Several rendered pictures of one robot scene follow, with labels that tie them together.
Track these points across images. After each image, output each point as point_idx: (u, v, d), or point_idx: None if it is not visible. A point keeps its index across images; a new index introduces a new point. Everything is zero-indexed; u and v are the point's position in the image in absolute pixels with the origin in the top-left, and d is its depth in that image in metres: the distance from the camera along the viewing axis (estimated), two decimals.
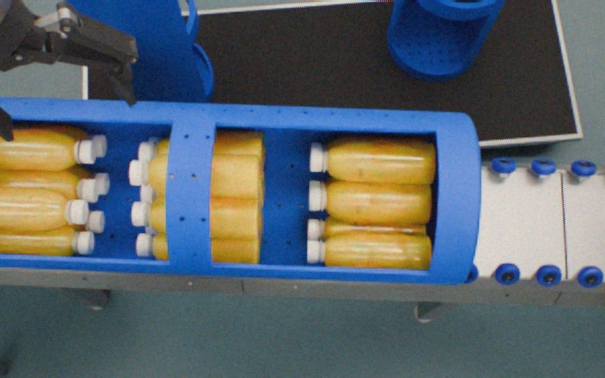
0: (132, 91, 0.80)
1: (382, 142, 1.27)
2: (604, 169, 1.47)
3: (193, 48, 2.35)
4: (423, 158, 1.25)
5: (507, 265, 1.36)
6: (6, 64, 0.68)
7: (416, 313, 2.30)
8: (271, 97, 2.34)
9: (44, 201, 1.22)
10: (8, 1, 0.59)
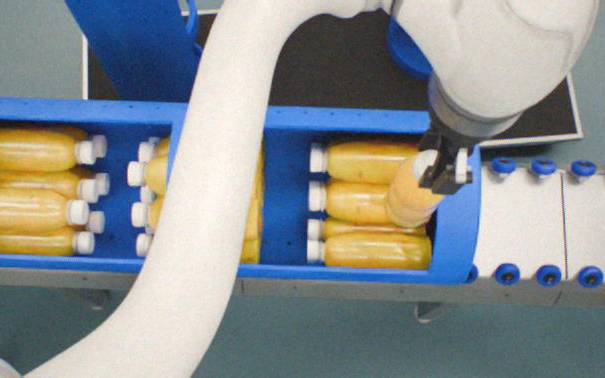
0: (429, 187, 0.93)
1: (382, 143, 1.27)
2: (604, 169, 1.47)
3: (193, 48, 2.35)
4: None
5: (507, 265, 1.36)
6: None
7: (416, 313, 2.30)
8: (271, 97, 2.34)
9: (44, 201, 1.23)
10: (458, 130, 0.69)
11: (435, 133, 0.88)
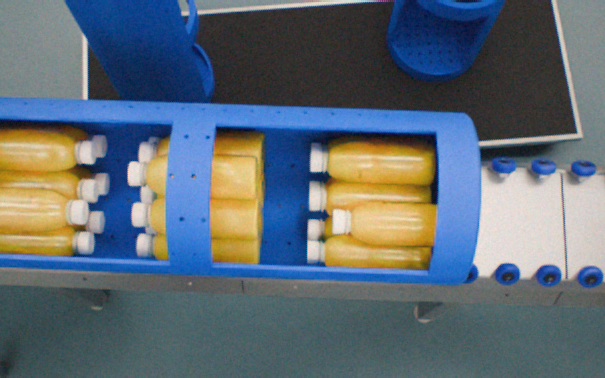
0: None
1: (382, 143, 1.27)
2: (604, 169, 1.47)
3: (193, 48, 2.35)
4: (423, 160, 1.25)
5: (507, 265, 1.36)
6: None
7: (416, 313, 2.30)
8: (271, 97, 2.34)
9: (44, 201, 1.23)
10: None
11: None
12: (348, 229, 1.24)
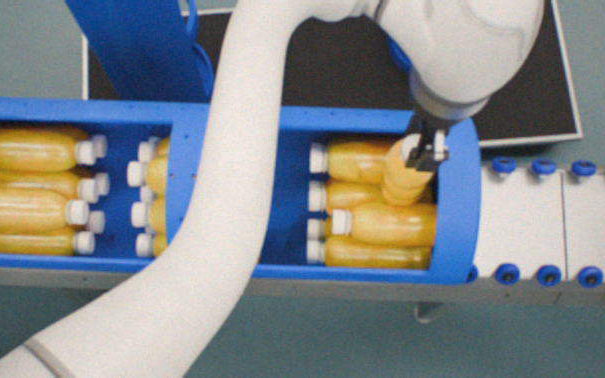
0: (414, 167, 1.05)
1: (382, 143, 1.27)
2: (604, 169, 1.47)
3: (193, 48, 2.35)
4: None
5: (507, 265, 1.36)
6: None
7: (416, 313, 2.30)
8: None
9: (44, 201, 1.23)
10: (434, 114, 0.81)
11: (419, 118, 1.00)
12: (348, 229, 1.24)
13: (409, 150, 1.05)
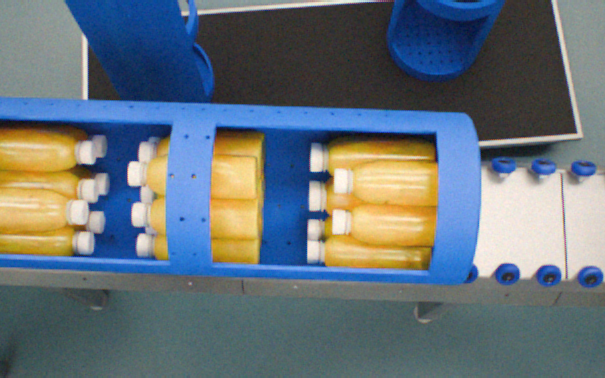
0: None
1: (382, 141, 1.27)
2: (604, 169, 1.47)
3: (193, 48, 2.35)
4: (423, 157, 1.25)
5: (507, 265, 1.36)
6: None
7: (416, 313, 2.30)
8: (271, 97, 2.34)
9: (44, 201, 1.23)
10: None
11: None
12: (348, 229, 1.24)
13: (334, 185, 1.23)
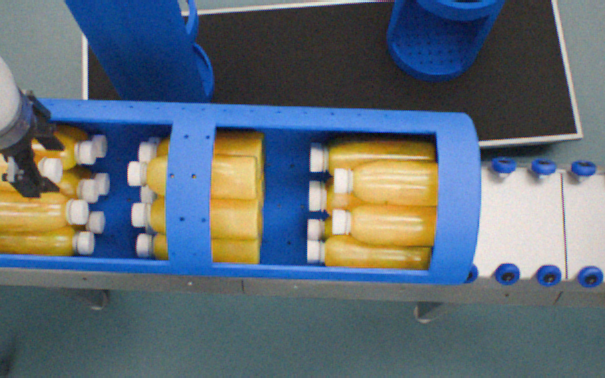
0: (48, 191, 1.21)
1: (382, 141, 1.27)
2: (604, 169, 1.47)
3: (193, 48, 2.35)
4: (423, 157, 1.25)
5: (507, 265, 1.36)
6: None
7: (416, 313, 2.30)
8: (271, 97, 2.34)
9: (44, 201, 1.22)
10: None
11: (39, 135, 1.17)
12: (348, 229, 1.24)
13: (334, 185, 1.23)
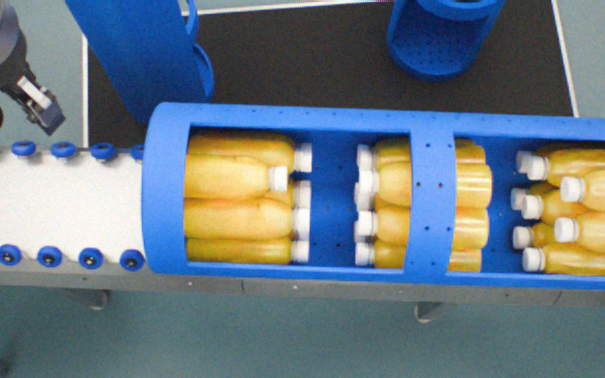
0: (55, 127, 0.92)
1: (602, 149, 1.27)
2: None
3: (193, 48, 2.35)
4: None
5: None
6: None
7: (416, 313, 2.30)
8: (271, 97, 2.34)
9: (272, 210, 1.22)
10: None
11: None
12: (575, 237, 1.23)
13: (562, 193, 1.23)
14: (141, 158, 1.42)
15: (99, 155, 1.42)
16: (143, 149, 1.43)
